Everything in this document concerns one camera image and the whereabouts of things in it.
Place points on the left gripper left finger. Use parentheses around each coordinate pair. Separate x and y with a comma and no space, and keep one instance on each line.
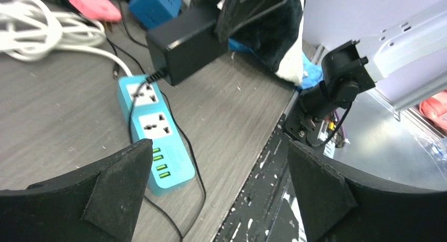
(98,202)

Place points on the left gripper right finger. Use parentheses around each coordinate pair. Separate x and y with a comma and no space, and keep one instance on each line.
(340,203)

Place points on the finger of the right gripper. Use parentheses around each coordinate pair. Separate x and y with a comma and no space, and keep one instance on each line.
(236,14)

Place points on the black power adapter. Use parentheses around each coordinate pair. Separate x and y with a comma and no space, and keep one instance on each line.
(184,45)

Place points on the teal usb power strip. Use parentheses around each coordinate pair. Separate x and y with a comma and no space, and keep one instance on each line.
(145,109)

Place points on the blue cube socket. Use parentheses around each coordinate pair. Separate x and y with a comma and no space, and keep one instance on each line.
(151,13)

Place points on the pink plug adapter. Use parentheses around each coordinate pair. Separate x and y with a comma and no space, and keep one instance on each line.
(100,10)

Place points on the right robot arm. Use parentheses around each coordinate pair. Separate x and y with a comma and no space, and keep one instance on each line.
(357,65)

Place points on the checkered black white pillow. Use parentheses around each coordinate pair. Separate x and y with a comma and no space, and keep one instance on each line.
(271,36)

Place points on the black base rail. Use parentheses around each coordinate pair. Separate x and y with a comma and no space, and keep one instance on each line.
(266,208)

